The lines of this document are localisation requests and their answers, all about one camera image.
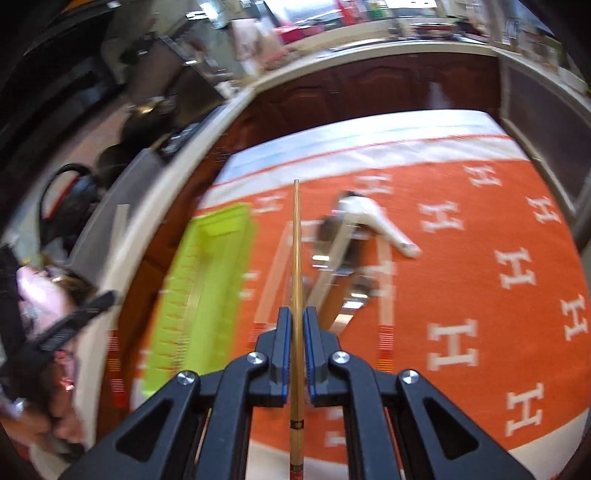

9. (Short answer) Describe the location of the metal spoon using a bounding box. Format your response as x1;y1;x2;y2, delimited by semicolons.
341;277;371;319
311;217;365;278

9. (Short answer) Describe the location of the orange patterned blanket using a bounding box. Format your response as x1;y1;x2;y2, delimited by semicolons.
104;134;591;480

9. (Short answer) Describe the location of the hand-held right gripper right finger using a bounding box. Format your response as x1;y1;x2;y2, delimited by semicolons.
303;307;536;480

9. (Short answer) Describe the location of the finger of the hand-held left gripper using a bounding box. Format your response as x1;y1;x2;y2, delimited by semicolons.
39;290;116;352

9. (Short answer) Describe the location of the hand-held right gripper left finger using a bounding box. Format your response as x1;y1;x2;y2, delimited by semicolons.
58;307;294;480

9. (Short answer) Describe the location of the white ceramic spoon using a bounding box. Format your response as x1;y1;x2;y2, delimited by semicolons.
335;193;422;259

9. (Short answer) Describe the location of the black electric pressure cooker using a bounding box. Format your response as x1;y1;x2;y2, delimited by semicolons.
39;164;106;252

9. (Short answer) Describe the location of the light blue patterned tablecloth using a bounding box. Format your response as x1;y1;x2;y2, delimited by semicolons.
222;108;505;177

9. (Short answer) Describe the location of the silver kitchen appliance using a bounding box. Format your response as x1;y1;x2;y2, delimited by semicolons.
499;60;587;209

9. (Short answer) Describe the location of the wooden chopstick dark band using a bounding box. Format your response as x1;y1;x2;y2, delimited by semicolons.
288;179;306;480

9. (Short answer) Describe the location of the green plastic utensil tray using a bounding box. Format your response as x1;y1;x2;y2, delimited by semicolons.
139;203;257;398

